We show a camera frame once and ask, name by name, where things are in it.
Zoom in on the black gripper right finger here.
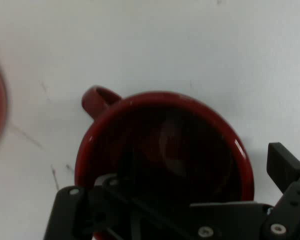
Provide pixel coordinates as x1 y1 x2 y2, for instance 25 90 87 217
262 141 300 240

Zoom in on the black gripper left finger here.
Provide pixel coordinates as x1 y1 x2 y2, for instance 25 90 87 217
43 174 199 240

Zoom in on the red ceramic mug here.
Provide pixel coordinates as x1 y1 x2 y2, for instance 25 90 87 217
74 85 255 240

